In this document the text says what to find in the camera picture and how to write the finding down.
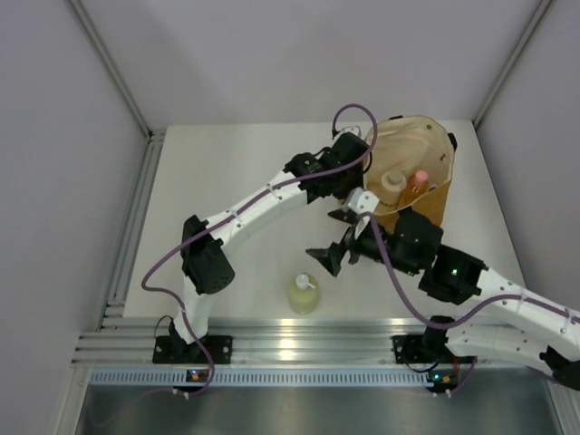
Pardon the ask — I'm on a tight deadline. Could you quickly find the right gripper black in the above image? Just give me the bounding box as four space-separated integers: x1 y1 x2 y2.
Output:
307 224 421 276

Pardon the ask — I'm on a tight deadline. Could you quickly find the beige cap cream bottle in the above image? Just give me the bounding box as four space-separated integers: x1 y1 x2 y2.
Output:
380 170 407 208

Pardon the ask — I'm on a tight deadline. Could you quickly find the tan canvas tote bag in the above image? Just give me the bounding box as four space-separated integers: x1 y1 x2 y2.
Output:
364 115 457 232

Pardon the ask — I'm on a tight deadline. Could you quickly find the green pump bottle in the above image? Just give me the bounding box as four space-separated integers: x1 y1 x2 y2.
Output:
286 273 320 314

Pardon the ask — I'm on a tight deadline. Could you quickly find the orange bottle pink cap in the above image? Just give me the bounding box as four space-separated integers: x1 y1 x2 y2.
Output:
400 170 429 208

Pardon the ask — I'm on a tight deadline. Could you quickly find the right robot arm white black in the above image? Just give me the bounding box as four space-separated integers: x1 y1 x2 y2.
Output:
307 208 579 390

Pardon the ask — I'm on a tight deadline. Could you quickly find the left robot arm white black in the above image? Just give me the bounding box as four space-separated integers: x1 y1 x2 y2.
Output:
169 131 376 363

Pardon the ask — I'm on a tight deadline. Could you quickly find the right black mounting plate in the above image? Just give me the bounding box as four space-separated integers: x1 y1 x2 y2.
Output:
391 334 431 365

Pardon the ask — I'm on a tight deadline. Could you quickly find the black mounting plate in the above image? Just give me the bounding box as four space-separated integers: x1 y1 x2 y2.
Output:
391 334 431 365
152 335 233 365

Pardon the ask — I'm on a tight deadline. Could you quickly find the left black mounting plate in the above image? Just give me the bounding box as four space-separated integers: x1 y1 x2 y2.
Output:
152 335 233 365

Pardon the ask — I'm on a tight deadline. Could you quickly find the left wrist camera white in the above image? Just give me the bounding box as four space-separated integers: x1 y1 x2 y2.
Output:
338 126 362 137

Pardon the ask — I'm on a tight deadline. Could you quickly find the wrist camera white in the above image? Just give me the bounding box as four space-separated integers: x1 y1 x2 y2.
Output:
338 126 362 137
342 188 380 215

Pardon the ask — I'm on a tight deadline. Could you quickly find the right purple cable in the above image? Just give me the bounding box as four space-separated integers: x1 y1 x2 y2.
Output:
353 212 580 395

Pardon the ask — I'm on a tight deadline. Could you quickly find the purple cable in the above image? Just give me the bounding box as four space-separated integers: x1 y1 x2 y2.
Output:
141 102 380 400
353 212 580 395

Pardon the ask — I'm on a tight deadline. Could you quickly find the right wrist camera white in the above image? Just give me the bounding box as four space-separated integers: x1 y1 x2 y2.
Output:
342 188 380 215

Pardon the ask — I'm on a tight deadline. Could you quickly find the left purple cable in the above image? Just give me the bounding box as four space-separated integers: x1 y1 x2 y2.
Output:
141 102 380 400

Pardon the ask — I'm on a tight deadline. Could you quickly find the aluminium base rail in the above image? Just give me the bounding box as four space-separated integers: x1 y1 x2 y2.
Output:
72 316 425 366

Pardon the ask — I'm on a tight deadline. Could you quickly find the white slotted cable duct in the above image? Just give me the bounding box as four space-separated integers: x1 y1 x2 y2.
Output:
90 368 433 387

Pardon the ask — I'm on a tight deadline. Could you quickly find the right aluminium frame post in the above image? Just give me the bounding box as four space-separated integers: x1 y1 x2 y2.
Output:
472 0 556 131

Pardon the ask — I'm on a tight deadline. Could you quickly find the aluminium frame post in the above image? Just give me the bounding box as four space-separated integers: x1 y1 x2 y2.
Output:
472 0 556 131
64 0 152 138

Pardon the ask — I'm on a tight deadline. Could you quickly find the left aluminium frame post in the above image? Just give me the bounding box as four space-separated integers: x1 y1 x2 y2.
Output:
64 0 152 138

